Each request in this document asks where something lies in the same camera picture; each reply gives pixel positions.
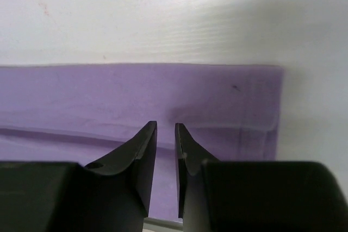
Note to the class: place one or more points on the purple t shirt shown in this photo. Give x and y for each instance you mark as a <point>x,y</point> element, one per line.
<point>80,113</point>

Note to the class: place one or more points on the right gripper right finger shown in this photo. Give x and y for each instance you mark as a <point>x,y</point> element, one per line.
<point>190,157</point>

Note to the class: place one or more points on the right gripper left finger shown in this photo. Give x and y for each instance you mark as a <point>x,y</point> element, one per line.
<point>135,160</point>

